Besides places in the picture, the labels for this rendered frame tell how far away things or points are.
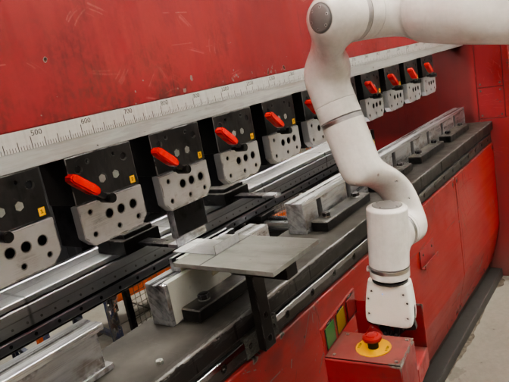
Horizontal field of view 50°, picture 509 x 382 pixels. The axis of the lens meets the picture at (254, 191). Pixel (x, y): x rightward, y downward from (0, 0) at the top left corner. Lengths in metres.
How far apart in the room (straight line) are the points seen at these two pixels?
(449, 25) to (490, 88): 2.17
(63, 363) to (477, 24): 0.88
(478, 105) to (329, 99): 2.05
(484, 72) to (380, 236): 2.06
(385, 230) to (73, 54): 0.67
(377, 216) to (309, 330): 0.42
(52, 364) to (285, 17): 1.05
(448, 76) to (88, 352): 2.50
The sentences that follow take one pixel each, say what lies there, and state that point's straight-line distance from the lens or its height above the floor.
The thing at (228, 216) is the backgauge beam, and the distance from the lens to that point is 1.72.
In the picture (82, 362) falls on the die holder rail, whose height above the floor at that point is 0.92.
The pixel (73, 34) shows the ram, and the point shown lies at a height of 1.48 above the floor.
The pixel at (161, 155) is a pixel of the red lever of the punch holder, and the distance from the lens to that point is 1.08.
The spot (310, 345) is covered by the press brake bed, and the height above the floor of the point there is 0.67.
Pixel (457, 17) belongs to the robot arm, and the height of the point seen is 1.39.
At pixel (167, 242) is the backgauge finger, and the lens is 1.33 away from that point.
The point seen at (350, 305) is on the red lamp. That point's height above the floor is 0.82.
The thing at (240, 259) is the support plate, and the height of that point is 1.00.
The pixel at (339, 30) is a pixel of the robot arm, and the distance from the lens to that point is 1.00.
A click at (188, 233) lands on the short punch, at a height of 1.04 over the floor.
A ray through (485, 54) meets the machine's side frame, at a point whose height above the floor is 1.22.
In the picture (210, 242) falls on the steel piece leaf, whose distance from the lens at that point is 1.26.
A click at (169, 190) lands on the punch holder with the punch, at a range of 1.14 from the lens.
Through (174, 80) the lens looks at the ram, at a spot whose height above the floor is 1.37.
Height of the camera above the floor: 1.38
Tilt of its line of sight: 13 degrees down
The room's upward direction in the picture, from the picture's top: 11 degrees counter-clockwise
